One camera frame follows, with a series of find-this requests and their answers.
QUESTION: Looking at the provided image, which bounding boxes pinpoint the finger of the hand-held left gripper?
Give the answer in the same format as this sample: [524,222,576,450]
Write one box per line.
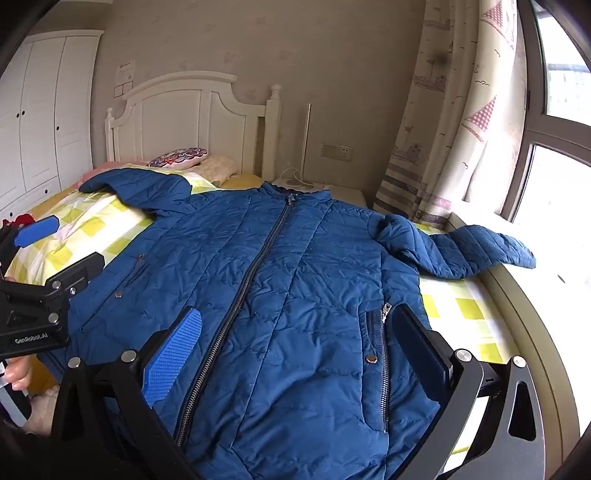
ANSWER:
[0,215,60,268]
[44,251,105,296]

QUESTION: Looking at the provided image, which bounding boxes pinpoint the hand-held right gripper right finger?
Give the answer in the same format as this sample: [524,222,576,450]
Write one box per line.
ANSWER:
[388,302,548,480]

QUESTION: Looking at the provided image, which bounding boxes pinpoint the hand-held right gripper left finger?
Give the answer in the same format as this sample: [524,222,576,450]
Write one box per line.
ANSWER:
[50,307,204,480]

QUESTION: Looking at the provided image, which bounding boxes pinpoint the blue quilted jacket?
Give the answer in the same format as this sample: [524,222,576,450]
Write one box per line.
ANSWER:
[46,167,537,480]

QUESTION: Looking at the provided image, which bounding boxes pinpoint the person's left hand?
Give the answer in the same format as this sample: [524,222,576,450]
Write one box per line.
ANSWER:
[4,357,34,392]

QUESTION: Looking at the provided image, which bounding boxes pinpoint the yellow checkered bed sheet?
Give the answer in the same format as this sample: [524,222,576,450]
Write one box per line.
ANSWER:
[4,168,520,462]

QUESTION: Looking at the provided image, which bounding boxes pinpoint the white wardrobe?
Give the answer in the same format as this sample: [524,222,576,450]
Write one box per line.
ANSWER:
[0,30,105,215]

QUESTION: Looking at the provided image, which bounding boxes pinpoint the beige window sill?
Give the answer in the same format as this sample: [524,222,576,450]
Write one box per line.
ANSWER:
[443,210,591,462]

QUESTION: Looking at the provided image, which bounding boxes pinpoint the colourful patterned pillow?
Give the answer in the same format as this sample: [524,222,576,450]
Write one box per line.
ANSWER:
[148,148,208,168]

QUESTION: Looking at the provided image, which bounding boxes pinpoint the white nightstand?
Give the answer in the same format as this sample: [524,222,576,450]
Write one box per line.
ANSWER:
[270,178,368,210]

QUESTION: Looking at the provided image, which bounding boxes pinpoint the yellow mattress sheet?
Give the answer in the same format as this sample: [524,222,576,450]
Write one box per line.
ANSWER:
[222,173,265,191]

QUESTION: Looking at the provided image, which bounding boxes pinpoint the pink floral pillow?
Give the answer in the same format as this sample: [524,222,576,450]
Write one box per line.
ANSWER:
[198,156,238,185]

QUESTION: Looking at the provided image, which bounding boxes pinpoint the white wooden headboard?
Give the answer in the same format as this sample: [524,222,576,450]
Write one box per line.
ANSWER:
[105,71,282,181]

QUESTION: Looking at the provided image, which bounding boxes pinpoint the printed curtain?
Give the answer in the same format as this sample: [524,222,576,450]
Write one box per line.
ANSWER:
[373,0,527,227]

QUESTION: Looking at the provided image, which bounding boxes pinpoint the dark framed window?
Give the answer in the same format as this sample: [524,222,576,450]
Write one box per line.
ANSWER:
[501,0,591,227]

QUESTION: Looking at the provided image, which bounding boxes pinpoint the paper wall notice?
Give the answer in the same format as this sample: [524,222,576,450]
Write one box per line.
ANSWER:
[114,59,136,97]

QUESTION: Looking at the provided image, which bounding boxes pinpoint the white cable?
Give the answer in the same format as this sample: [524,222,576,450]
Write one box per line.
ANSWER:
[276,166,306,186]

